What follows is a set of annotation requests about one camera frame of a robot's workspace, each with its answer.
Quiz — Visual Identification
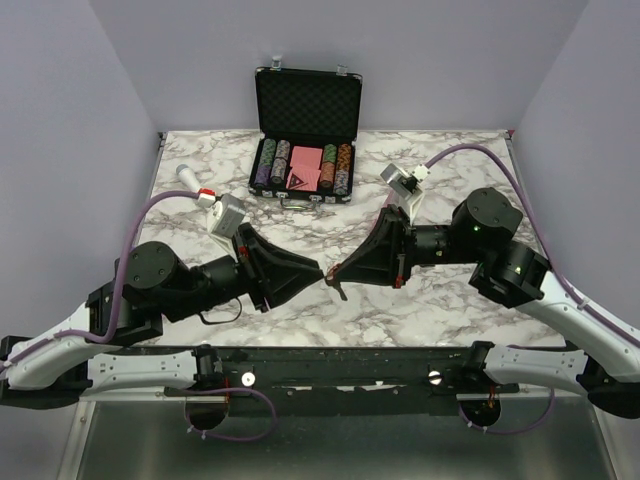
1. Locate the black poker chip case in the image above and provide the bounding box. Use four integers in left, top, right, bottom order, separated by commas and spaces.
248, 61, 363, 205

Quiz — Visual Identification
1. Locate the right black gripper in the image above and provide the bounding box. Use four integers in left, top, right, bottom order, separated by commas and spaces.
332, 205, 485, 289

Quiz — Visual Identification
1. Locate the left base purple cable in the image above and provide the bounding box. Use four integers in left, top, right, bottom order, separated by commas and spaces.
185, 387, 279, 442

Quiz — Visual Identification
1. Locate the silver key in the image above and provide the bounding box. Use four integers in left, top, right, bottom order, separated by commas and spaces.
325, 273, 348, 301

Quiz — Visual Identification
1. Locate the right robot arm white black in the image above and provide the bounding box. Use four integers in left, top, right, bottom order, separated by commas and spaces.
325, 188, 639, 419

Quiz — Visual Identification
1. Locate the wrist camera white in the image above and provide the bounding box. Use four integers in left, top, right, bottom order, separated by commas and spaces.
197, 188, 246, 257
380, 163, 430, 223

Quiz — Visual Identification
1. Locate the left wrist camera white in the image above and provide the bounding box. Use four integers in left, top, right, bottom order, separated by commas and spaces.
197, 188, 246, 257

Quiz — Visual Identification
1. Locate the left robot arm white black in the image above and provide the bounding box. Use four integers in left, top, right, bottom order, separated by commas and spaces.
1, 223, 323, 410

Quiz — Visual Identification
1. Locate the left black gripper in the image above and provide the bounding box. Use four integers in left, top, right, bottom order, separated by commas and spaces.
164, 222, 327, 324

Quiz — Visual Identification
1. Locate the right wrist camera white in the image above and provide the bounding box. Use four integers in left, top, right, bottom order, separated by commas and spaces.
380, 163, 430, 223

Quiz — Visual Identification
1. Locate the white microphone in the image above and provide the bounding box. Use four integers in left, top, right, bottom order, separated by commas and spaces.
176, 164, 202, 193

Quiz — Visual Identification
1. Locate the red playing card deck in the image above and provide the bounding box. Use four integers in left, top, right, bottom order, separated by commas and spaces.
286, 146, 322, 192

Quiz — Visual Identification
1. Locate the black mounting rail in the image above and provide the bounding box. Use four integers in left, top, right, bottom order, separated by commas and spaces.
193, 342, 519, 418

